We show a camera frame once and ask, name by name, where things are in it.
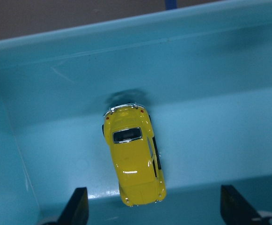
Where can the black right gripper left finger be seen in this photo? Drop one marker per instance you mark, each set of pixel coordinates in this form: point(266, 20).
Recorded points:
point(76, 211)

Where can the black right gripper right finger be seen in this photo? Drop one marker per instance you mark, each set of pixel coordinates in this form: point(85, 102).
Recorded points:
point(236, 210)

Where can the yellow beetle toy car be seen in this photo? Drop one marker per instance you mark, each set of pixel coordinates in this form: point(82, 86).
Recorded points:
point(129, 134)

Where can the light blue plastic bin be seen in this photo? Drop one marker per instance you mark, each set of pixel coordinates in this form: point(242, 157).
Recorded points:
point(204, 73)

